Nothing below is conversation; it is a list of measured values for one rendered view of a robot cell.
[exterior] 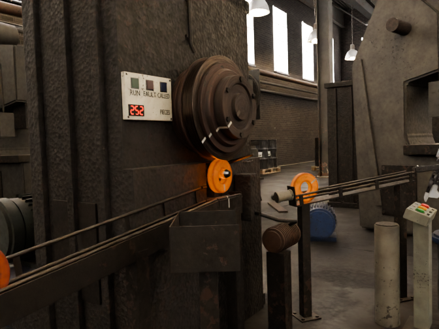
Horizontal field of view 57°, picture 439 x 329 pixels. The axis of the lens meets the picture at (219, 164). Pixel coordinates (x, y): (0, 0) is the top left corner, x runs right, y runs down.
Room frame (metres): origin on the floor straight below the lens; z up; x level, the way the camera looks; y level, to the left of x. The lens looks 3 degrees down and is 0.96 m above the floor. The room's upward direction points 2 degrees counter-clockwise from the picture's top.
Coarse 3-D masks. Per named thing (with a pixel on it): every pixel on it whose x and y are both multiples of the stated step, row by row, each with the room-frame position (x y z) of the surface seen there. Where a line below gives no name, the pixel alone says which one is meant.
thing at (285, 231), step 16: (272, 240) 1.97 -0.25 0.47; (288, 240) 1.99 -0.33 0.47; (272, 256) 2.01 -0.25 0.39; (288, 256) 2.01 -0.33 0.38; (272, 272) 2.01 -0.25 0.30; (288, 272) 2.01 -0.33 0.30; (272, 288) 2.01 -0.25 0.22; (288, 288) 2.01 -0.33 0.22; (272, 304) 2.01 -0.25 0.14; (288, 304) 2.00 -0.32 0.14; (272, 320) 2.01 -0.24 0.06; (288, 320) 2.00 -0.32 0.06
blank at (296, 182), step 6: (300, 174) 2.15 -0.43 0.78; (306, 174) 2.16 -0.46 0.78; (294, 180) 2.15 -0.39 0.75; (300, 180) 2.15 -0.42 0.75; (306, 180) 2.16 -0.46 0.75; (312, 180) 2.18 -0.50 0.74; (294, 186) 2.13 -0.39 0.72; (300, 186) 2.15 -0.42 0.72; (312, 186) 2.18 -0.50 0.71; (300, 192) 2.15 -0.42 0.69; (306, 192) 2.19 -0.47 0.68; (312, 198) 2.18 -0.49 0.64
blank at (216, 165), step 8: (216, 160) 1.86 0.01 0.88; (208, 168) 1.83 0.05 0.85; (216, 168) 1.83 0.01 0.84; (224, 168) 1.88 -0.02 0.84; (208, 176) 1.82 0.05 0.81; (216, 176) 1.83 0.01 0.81; (208, 184) 1.83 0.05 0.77; (216, 184) 1.83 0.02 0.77; (224, 184) 1.88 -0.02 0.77; (216, 192) 1.86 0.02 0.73; (224, 192) 1.88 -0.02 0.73
